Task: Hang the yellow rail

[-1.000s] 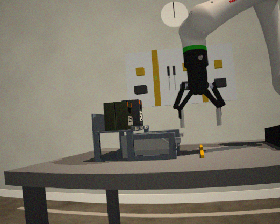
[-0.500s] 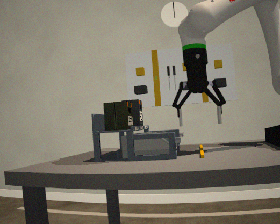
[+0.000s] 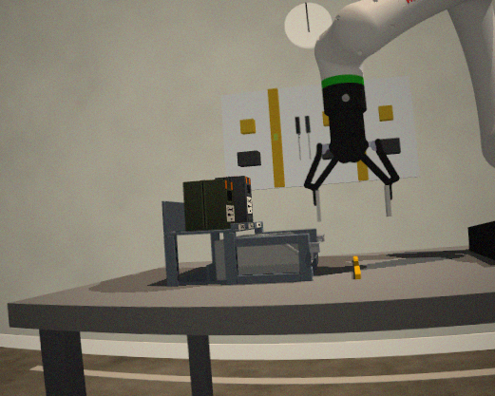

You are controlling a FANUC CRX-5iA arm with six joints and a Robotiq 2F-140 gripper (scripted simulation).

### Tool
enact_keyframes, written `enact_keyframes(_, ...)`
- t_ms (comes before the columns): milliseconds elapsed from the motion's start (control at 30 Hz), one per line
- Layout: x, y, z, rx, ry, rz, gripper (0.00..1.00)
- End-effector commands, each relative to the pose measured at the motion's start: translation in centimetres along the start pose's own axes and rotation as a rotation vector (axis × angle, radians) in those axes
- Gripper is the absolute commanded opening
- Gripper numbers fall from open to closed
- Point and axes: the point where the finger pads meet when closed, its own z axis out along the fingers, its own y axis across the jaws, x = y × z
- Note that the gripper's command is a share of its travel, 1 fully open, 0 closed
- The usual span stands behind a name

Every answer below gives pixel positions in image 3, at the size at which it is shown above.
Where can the yellow bar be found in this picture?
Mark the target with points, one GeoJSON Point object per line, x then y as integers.
{"type": "Point", "coordinates": [356, 268]}

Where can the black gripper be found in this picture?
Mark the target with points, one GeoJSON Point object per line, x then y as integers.
{"type": "Point", "coordinates": [349, 144]}

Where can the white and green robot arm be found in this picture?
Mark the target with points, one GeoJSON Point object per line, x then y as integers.
{"type": "Point", "coordinates": [366, 26]}

